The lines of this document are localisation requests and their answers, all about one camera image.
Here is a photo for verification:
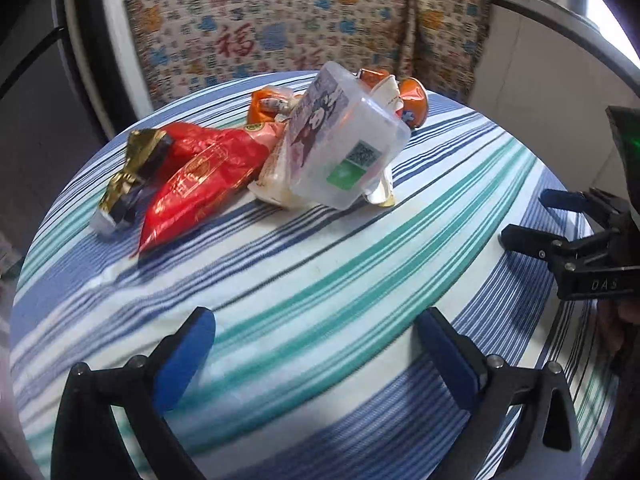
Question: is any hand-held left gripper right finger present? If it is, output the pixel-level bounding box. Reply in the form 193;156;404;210
417;307;583;480

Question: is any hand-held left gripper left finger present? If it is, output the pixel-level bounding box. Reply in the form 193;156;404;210
50;306;217;480

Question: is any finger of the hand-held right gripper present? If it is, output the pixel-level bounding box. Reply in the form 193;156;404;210
501;224;576;262
539;188;608;217

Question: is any red foil snack wrapper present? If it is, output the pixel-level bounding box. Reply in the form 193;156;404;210
136;121;273;256

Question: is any gold black foil wrapper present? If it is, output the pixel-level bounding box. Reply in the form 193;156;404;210
90;129;173;237

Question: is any clear plastic box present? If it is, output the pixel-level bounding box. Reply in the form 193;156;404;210
287;61;412;211

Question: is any beige food wrapper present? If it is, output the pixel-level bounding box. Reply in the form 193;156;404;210
247;135;396;210

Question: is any orange white wrapper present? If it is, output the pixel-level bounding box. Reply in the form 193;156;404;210
246;85;301;126

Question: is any person's right hand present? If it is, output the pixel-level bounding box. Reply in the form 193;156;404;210
597;297;640;361

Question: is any white kitchen counter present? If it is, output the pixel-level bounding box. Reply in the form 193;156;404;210
470;0;640;196

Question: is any round striped table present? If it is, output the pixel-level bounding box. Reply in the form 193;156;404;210
10;71;616;480

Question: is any printed patterned cloth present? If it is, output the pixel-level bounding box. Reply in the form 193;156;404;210
122;0;418;111
400;0;493;106

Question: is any grey refrigerator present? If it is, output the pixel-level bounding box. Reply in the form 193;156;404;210
0;0;108;171

